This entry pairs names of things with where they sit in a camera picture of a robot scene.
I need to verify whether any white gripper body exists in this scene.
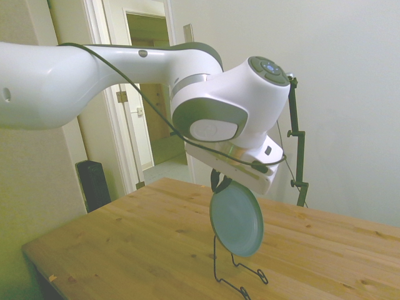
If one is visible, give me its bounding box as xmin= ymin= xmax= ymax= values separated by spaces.
xmin=184 ymin=143 xmax=279 ymax=196

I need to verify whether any teal blue round plate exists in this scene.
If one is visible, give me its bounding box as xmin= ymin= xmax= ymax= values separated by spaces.
xmin=208 ymin=181 xmax=265 ymax=259

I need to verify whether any white door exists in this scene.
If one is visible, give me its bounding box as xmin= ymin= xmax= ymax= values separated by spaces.
xmin=120 ymin=82 xmax=156 ymax=188

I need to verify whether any black floor speaker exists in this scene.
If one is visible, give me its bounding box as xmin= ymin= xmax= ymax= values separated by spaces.
xmin=76 ymin=160 xmax=113 ymax=214

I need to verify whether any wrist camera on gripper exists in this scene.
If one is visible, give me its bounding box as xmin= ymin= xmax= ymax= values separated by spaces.
xmin=232 ymin=161 xmax=269 ymax=181

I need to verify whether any thin cable by articulated stand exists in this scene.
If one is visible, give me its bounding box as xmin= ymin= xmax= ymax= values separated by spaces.
xmin=276 ymin=119 xmax=311 ymax=209

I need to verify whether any black articulated camera stand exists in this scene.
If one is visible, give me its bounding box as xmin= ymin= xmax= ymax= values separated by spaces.
xmin=285 ymin=72 xmax=311 ymax=208

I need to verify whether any black wire plate stand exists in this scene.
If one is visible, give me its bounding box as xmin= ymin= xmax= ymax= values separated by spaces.
xmin=212 ymin=236 xmax=270 ymax=300

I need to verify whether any black camera cable along arm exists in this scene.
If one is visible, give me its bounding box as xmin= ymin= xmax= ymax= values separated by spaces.
xmin=57 ymin=42 xmax=288 ymax=174

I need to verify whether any white door frame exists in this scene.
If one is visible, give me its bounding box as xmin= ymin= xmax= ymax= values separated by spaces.
xmin=81 ymin=0 xmax=178 ymax=195

